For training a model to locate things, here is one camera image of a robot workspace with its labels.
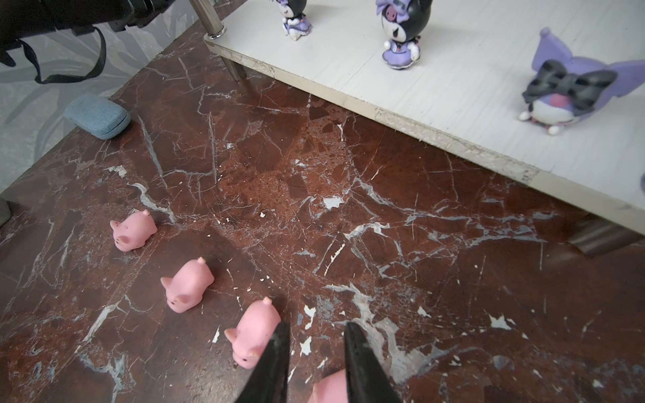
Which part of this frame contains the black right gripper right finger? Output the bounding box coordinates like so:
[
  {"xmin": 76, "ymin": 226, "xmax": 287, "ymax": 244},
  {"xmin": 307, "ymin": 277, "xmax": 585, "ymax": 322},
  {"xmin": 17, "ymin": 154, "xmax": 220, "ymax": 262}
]
[{"xmin": 344, "ymin": 322, "xmax": 402, "ymax": 403}]

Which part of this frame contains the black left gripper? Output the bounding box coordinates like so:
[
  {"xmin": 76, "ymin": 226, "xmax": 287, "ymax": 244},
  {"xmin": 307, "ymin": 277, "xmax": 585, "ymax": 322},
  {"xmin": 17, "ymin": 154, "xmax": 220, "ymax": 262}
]
[{"xmin": 1, "ymin": 0, "xmax": 174, "ymax": 67}]

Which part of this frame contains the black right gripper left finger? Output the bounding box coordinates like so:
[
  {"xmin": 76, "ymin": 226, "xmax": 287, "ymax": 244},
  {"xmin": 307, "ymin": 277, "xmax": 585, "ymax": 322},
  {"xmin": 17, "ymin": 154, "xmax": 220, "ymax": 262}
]
[{"xmin": 235, "ymin": 322, "xmax": 291, "ymax": 403}]

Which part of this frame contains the pink pig toy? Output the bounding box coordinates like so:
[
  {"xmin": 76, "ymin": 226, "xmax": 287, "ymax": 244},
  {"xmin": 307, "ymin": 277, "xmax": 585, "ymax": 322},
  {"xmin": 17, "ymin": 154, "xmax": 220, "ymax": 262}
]
[
  {"xmin": 161, "ymin": 257, "xmax": 214, "ymax": 313},
  {"xmin": 224, "ymin": 297, "xmax": 281, "ymax": 369},
  {"xmin": 307, "ymin": 369, "xmax": 349, "ymax": 403},
  {"xmin": 109, "ymin": 209, "xmax": 158, "ymax": 252}
]

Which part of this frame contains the dark cartoon figure toy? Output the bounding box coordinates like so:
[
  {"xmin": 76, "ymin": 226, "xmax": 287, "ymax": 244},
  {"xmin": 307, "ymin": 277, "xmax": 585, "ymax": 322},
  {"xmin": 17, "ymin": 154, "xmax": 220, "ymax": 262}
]
[
  {"xmin": 376, "ymin": 0, "xmax": 433, "ymax": 70},
  {"xmin": 276, "ymin": 0, "xmax": 312, "ymax": 41}
]

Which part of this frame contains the purple black cartoon figure toy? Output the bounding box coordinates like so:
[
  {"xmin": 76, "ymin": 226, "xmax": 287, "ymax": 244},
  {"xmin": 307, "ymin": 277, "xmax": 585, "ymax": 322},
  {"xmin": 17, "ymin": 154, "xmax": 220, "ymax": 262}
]
[{"xmin": 518, "ymin": 27, "xmax": 644, "ymax": 136}]

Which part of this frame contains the white two-tier shelf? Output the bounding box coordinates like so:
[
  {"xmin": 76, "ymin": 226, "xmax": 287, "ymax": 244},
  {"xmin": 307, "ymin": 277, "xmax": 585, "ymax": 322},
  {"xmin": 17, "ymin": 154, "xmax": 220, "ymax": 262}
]
[{"xmin": 192, "ymin": 1, "xmax": 644, "ymax": 233}]

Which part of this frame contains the blue fabric glasses case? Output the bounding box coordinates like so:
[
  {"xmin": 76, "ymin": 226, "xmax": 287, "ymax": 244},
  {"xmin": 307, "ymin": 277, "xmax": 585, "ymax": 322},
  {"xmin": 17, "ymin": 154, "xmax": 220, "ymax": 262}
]
[{"xmin": 64, "ymin": 94, "xmax": 131, "ymax": 140}]

